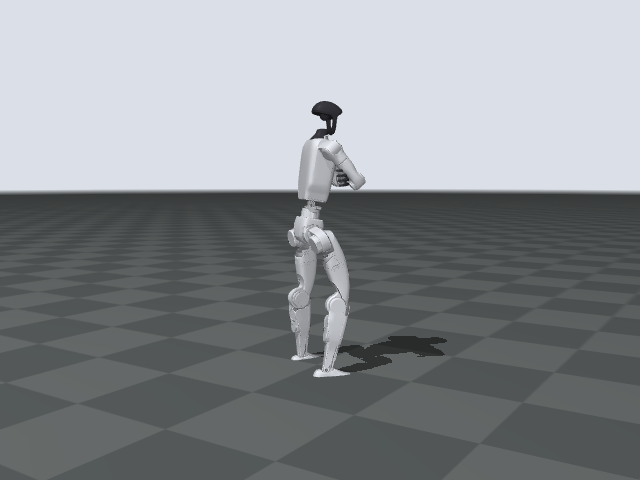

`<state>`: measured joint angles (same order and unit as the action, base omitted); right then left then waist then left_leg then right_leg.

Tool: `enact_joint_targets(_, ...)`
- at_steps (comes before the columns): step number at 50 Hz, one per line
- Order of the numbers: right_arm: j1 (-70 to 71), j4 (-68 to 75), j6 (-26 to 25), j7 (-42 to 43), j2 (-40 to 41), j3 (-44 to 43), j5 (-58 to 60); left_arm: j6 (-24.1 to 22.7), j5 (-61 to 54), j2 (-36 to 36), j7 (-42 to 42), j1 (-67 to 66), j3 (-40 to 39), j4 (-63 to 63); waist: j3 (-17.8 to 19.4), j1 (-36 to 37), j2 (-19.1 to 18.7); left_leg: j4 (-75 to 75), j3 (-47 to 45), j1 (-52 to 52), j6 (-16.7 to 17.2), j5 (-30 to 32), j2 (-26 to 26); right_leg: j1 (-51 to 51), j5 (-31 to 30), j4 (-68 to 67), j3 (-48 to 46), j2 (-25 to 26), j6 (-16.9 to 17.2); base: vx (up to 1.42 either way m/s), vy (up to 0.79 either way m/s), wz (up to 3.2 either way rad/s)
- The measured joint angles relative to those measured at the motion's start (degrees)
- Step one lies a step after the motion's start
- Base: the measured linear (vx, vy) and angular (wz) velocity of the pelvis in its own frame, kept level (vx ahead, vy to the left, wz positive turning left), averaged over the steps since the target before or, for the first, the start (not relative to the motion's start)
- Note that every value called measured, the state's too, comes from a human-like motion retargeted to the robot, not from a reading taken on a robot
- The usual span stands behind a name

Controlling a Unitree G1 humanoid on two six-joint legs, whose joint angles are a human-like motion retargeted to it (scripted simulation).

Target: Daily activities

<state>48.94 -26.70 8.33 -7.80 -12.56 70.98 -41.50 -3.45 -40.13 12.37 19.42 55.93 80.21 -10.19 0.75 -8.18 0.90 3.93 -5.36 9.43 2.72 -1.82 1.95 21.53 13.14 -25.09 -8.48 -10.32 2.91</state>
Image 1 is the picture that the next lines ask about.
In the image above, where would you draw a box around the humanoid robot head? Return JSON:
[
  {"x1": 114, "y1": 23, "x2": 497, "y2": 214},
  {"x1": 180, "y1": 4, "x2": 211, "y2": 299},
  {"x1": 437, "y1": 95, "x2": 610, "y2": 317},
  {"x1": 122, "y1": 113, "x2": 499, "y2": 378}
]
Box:
[{"x1": 310, "y1": 101, "x2": 342, "y2": 140}]

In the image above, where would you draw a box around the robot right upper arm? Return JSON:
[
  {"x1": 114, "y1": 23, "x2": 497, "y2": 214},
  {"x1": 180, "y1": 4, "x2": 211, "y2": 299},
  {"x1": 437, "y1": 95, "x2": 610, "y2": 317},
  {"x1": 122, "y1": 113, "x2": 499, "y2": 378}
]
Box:
[{"x1": 318, "y1": 140, "x2": 366, "y2": 190}]

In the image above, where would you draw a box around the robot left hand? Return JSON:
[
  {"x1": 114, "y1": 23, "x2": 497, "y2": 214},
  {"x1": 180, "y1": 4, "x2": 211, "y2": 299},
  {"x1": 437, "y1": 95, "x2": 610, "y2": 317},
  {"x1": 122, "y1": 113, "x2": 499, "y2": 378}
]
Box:
[{"x1": 336, "y1": 169, "x2": 349, "y2": 187}]

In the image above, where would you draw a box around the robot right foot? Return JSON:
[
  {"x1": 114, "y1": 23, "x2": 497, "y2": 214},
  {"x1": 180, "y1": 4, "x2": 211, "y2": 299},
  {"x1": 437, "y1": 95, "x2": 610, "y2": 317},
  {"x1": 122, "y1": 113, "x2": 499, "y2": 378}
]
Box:
[{"x1": 313, "y1": 367, "x2": 351, "y2": 377}]

